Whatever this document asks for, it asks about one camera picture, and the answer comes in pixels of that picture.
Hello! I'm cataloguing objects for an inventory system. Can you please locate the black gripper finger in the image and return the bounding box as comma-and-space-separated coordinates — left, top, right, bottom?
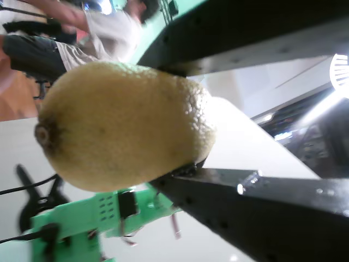
137, 0, 349, 78
149, 163, 349, 262

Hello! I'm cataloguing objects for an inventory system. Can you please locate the yellow lemon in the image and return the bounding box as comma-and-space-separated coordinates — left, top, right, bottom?
34, 61, 218, 193

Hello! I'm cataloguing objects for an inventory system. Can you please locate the bare person forearm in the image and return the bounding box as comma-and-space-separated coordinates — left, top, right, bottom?
24, 0, 88, 31

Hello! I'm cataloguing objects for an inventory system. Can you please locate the dark cluttered shelf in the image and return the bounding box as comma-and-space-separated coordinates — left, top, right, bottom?
253, 90, 349, 178

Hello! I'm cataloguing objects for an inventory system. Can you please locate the white round lamp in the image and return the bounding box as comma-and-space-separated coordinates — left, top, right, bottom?
329, 53, 349, 88

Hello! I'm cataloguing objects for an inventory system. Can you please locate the person in white shirt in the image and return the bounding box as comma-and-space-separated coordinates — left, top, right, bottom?
0, 0, 153, 82

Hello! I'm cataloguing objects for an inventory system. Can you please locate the black spring clamp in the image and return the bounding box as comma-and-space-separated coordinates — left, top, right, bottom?
15, 163, 69, 233

